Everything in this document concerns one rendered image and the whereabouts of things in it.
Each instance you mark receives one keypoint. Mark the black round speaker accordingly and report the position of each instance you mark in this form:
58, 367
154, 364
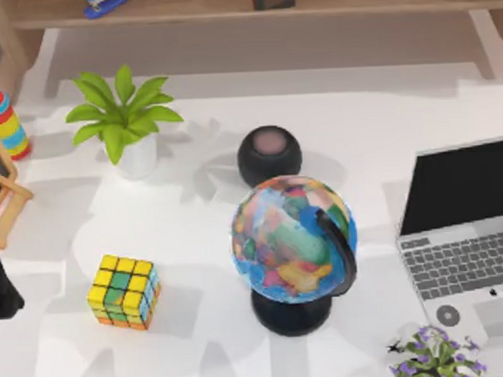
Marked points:
269, 156

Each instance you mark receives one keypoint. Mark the colourful globe on black stand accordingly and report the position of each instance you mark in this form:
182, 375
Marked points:
293, 245

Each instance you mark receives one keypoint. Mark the green plant in white pot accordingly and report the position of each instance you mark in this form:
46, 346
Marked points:
125, 123

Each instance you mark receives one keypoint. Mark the colourful puzzle cube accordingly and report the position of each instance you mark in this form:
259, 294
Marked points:
124, 292

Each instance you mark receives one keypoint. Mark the wooden open shelf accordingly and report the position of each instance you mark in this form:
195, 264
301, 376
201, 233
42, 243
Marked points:
235, 14

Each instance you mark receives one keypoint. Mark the silver laptop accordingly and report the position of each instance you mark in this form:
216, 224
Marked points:
466, 237

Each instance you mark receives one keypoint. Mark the blue stapler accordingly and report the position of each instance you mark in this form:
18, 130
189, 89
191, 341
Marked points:
103, 1

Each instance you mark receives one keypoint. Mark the purple flower plant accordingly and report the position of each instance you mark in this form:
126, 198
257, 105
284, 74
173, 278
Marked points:
436, 353

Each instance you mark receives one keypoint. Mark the framed blackboard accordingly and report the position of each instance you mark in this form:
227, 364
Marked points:
1, 182

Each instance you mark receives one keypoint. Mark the stack of coloured rings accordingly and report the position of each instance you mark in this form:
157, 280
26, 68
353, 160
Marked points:
7, 124

